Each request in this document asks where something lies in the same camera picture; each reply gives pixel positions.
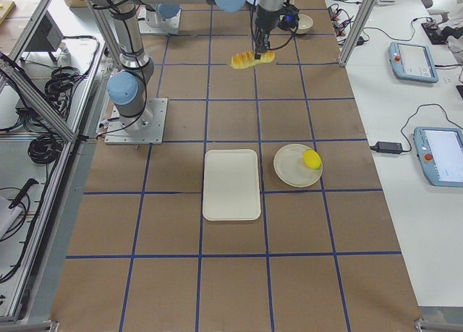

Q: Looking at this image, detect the white round plate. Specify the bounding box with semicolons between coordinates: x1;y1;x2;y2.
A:
273;143;323;187

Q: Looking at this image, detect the near teach pendant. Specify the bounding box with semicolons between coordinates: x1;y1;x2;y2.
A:
413;127;462;187

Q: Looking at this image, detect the aluminium frame post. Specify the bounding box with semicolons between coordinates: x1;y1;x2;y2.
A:
339;0;376;67

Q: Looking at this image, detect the white rectangular tray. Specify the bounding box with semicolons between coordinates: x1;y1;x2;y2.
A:
203;149;261;221

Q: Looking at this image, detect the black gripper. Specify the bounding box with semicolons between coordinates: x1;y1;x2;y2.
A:
254;16;279;61

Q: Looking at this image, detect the cream bowl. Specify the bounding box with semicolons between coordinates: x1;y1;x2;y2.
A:
295;14;314;35

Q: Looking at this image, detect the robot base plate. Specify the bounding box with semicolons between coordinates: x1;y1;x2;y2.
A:
104;98;168;145

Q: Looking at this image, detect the teach pendant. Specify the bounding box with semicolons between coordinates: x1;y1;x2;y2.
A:
388;41;438;84
413;127;462;187

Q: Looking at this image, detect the far teach pendant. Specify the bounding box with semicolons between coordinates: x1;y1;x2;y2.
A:
388;41;438;84

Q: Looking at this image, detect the yellow lemon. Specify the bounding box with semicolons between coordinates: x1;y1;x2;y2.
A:
302;149;322;170

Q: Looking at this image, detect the black cable bundle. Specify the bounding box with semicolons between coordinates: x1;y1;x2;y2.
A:
27;133;64;166

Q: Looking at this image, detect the striped bread loaf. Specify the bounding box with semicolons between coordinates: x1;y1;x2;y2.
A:
231;51;275;69

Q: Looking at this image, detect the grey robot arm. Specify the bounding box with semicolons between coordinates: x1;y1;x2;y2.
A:
88;0;300;82

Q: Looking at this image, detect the black power adapter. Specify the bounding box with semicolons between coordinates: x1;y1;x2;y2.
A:
370;141;404;154

